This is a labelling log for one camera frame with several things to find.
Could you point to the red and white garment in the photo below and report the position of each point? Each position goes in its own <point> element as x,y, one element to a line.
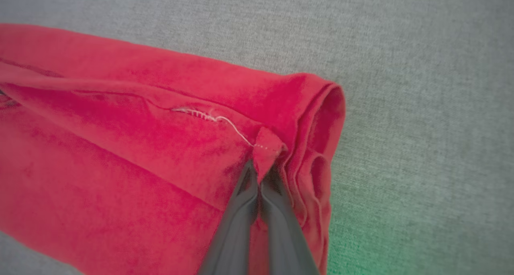
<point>120,154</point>

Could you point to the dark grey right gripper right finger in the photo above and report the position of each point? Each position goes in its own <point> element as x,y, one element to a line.
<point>287,239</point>

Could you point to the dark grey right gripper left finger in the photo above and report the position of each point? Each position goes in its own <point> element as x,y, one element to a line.
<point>233,235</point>

